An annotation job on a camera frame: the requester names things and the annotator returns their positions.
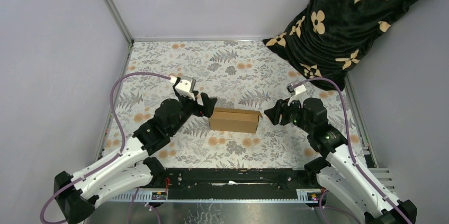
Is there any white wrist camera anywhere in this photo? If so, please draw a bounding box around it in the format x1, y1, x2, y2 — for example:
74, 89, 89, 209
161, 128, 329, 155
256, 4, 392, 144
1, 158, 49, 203
286, 80, 307, 106
170, 76, 196, 100

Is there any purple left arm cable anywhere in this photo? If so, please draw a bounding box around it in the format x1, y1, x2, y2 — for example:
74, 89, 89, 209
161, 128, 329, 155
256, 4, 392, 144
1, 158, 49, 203
39, 71, 176, 224

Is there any brown cardboard box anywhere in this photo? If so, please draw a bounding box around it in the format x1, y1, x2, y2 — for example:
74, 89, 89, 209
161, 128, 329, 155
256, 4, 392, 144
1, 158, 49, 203
208, 107, 263, 133

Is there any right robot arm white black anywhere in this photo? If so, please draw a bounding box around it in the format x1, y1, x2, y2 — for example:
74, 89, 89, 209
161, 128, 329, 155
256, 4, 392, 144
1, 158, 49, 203
264, 98, 417, 223

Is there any black beige flower blanket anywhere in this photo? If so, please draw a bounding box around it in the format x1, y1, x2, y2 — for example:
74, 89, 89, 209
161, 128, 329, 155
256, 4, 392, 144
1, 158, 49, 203
263, 0, 418, 91

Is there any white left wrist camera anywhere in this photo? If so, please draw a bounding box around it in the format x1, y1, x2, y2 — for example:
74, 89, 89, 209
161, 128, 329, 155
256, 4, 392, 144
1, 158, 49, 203
170, 76, 196, 100

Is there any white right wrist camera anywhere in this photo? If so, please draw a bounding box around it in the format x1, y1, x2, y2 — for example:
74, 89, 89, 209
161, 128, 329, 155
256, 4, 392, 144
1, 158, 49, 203
286, 80, 307, 106

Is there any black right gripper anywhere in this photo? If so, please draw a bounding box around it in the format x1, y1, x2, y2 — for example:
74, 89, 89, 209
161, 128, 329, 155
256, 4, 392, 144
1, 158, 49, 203
263, 94, 313, 134

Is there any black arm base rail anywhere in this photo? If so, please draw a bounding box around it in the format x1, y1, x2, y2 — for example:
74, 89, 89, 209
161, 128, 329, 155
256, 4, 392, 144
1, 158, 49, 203
144, 168, 324, 193

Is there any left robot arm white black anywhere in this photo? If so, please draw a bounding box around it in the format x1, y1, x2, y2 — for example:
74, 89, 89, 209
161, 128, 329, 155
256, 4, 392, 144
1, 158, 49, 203
54, 93, 218, 223

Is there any aluminium frame post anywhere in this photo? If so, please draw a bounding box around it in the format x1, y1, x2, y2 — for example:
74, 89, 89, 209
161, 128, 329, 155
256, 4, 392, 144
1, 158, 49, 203
103, 0, 134, 46

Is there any floral patterned table mat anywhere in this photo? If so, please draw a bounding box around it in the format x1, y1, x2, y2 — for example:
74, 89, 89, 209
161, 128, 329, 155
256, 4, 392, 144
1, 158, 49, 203
101, 40, 369, 169

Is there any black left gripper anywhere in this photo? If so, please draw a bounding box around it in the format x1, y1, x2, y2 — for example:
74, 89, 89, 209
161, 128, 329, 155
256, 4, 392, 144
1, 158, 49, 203
169, 92, 218, 137

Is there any grey slotted cable duct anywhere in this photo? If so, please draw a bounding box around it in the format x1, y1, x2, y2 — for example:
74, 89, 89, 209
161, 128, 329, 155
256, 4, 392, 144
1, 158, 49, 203
105, 189, 321, 203

